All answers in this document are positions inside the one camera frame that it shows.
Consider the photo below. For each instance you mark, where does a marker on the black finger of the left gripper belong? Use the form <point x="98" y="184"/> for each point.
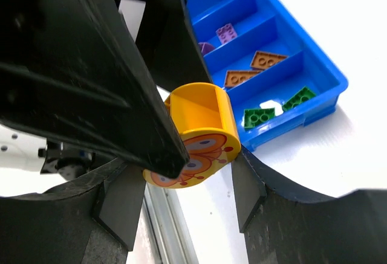
<point x="168" y="45"/>
<point x="70" y="72"/>

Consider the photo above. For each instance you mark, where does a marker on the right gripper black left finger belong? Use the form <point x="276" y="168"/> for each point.
<point x="91" y="219"/>

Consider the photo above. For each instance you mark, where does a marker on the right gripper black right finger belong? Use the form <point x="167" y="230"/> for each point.
<point x="285" y="222"/>

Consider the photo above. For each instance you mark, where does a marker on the purple oval lego blue print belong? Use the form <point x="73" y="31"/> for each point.
<point x="205" y="47"/>

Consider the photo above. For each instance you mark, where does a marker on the purple lego brick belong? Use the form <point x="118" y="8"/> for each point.
<point x="226" y="33"/>

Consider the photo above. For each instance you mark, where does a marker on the orange lego plate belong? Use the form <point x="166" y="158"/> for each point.
<point x="263" y="60"/>
<point x="236" y="77"/>

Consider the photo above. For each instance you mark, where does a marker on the yellow round lego orange print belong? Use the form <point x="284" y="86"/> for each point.
<point x="204" y="119"/>

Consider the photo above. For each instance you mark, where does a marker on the green lego brick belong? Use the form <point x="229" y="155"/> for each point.
<point x="258" y="116"/>
<point x="303" y="95"/>

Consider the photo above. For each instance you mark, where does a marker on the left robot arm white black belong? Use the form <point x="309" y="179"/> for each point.
<point x="26" y="151"/>

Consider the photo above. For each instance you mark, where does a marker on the blue compartment bin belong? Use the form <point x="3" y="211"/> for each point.
<point x="276" y="76"/>

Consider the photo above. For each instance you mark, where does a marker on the aluminium rail frame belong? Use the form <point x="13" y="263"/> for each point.
<point x="172" y="237"/>

